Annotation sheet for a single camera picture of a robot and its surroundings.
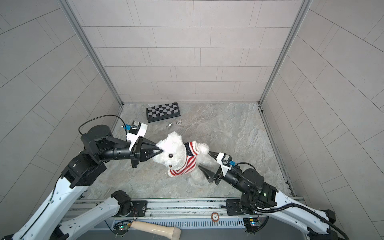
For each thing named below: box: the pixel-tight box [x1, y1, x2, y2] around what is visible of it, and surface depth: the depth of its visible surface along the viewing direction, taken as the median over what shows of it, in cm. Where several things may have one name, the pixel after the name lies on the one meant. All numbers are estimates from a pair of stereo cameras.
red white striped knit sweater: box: [167, 141, 200, 178], surface depth 56 cm
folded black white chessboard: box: [146, 101, 181, 123], surface depth 109 cm
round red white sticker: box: [211, 212, 220, 222], surface depth 71 cm
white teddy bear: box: [152, 132, 214, 186], surface depth 51 cm
